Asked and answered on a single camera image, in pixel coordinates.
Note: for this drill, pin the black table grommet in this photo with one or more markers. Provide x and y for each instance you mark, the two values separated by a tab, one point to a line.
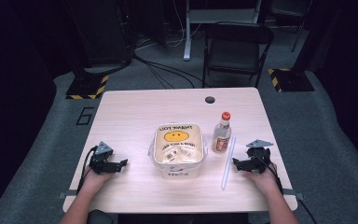
209	100

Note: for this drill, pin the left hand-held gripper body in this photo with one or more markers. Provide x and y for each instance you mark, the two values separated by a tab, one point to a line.
101	161

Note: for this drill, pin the clear bottle with orange cap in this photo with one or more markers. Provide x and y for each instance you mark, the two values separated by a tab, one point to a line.
221	137

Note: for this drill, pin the black folding chair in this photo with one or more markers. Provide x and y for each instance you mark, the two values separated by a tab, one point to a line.
236	46

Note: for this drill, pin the white bag with yellow face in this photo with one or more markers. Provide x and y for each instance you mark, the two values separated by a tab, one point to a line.
178	152

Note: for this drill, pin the person's right hand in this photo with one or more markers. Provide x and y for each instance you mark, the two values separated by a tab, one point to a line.
262	182

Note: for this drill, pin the grey table bracket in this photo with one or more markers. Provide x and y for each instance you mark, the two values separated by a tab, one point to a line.
295	196
66	195

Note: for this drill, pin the white desk frame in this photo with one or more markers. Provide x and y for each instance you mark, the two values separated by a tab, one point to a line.
188	31

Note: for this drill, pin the white straw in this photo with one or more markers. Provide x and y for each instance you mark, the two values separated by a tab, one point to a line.
229	161

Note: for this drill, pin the black yellow striped base plate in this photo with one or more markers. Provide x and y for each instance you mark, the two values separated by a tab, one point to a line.
290	80
87	88

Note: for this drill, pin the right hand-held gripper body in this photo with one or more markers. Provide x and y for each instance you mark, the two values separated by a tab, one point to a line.
256	158

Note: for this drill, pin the person's left hand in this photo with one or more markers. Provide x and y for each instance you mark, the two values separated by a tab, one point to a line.
98	179

